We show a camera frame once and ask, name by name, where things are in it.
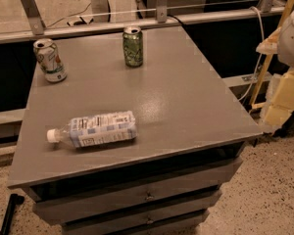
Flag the metal railing frame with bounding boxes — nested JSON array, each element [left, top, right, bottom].
[[0, 0, 287, 46]]

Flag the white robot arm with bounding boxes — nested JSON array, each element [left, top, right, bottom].
[[256, 10, 294, 133]]

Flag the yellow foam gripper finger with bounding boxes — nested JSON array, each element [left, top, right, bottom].
[[260, 68, 294, 133]]

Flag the black stand leg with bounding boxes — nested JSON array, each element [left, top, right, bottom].
[[1, 193, 25, 235]]

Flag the blue label plastic bottle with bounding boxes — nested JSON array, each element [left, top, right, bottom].
[[46, 111, 137, 149]]

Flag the white cable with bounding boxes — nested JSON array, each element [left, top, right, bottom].
[[238, 6, 266, 102]]

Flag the grey drawer cabinet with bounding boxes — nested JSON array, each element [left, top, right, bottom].
[[8, 27, 260, 235]]

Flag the white green soda can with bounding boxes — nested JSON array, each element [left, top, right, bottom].
[[33, 38, 67, 82]]

